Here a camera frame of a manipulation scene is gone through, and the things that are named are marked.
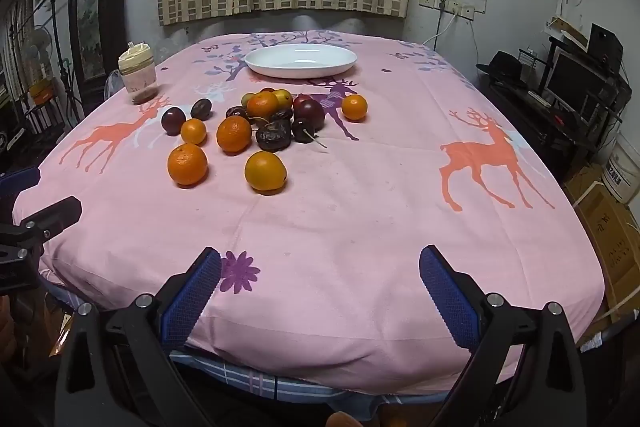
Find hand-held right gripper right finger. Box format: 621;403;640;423
419;245;587;427

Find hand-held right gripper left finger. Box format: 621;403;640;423
54;247;222;427

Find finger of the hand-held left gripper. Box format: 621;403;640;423
0;167;41;198
0;196;82;264

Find yellowish orange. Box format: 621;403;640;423
244;151;288;194

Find small orange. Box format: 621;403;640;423
341;94;369;122
180;118;208;146

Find dark cherry with stem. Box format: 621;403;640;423
291;118;328;148

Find large dark red plum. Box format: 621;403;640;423
292;94;326;131

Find white oval plate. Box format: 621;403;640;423
244;44;358;79

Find plaid bedsheet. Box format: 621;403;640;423
42;272;453;413

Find black tripod stand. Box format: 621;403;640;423
47;0;81;128

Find white standing fan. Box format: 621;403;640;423
22;26;53;72

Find pink deer printed tablecloth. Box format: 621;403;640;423
11;29;606;395

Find clear cup with beige lid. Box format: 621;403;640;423
118;41;160;106

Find cardboard box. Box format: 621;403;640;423
564;167;640;323

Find dark wooden cabinet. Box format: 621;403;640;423
68;0;132;102

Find dark desk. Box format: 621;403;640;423
480;77;631;178

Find white bucket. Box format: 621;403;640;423
601;139;640;204

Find black hat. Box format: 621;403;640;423
475;51;530;88

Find computer monitor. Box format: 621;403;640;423
544;52;608;112

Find black speaker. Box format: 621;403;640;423
586;23;624;72

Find white wall sockets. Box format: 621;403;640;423
419;0;476;20

